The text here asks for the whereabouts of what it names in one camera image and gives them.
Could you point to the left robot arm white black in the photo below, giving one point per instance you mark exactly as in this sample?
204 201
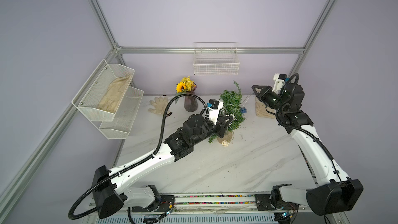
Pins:
111 188

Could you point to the white knit glove black cuff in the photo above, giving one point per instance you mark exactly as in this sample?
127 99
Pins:
159 105

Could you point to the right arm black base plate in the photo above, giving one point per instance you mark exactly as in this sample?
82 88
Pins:
269 202

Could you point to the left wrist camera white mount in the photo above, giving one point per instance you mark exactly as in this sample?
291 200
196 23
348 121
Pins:
214 107

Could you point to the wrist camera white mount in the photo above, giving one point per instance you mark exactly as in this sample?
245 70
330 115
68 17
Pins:
279 82
214 107

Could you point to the string lights with white balls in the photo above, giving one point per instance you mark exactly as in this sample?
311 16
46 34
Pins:
230 134

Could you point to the upper white mesh wall basket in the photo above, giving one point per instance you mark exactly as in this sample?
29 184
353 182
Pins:
90 99

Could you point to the white mesh wall basket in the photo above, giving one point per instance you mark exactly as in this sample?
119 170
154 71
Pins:
121 126
90 99

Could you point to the aluminium frame profile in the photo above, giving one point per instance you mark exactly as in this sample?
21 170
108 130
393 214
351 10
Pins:
19 184

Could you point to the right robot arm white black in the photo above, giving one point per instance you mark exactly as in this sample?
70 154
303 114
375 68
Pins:
335 191

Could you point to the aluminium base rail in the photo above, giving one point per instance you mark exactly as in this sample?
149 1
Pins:
218 208

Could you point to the beige glove on table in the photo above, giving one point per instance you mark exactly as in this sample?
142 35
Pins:
261 111

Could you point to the lower white mesh wall basket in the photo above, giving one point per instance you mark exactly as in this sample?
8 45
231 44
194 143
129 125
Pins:
121 126

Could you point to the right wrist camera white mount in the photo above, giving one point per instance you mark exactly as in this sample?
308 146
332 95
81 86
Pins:
279 82

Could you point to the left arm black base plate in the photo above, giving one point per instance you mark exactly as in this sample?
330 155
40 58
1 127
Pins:
161 205

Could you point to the beige glove in basket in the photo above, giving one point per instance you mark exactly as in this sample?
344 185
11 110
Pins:
114 94

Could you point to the white wire basket back wall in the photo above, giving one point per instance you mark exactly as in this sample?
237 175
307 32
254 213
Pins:
217 58

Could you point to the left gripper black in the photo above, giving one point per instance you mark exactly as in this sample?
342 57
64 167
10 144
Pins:
219 127

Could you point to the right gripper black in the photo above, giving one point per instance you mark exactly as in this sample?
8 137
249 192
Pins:
267 92

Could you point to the yellow sunflower bouquet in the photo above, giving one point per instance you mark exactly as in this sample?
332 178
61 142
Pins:
186 85

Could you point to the small green christmas tree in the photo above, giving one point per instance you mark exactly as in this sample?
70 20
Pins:
232 100

